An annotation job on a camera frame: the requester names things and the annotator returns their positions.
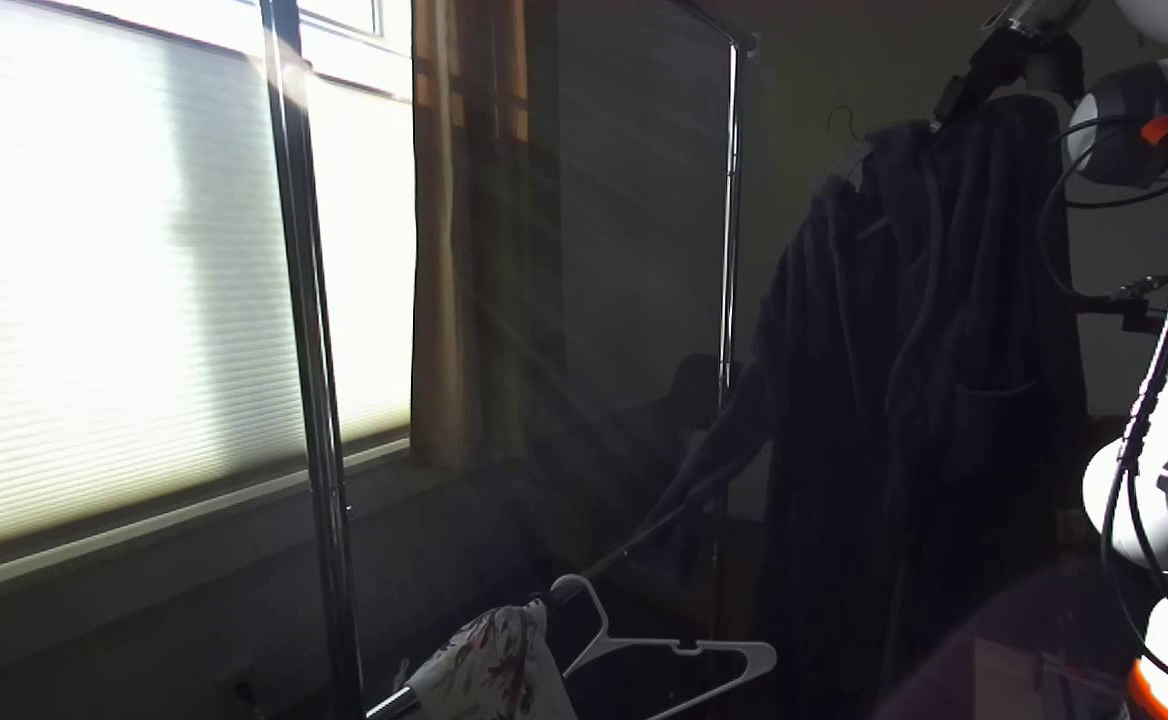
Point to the floral white cloth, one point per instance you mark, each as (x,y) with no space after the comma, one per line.
(492,668)

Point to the yellow curtain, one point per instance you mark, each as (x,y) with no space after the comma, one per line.
(470,86)

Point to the black camera on mount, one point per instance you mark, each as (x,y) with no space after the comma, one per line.
(1129,307)

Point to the metal rack front pole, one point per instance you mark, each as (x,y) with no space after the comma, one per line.
(312,344)

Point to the metal rack rear pole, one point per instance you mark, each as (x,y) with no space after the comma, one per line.
(727,293)

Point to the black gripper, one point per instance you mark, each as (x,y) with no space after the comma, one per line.
(1004,59)

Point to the metal rack pole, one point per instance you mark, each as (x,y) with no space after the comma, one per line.
(312,344)
(727,293)

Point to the dark grey robe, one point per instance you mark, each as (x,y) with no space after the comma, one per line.
(908,394)

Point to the white plastic hanger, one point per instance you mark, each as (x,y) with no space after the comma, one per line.
(688,672)

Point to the white window blind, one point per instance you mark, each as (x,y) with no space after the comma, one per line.
(144,332)

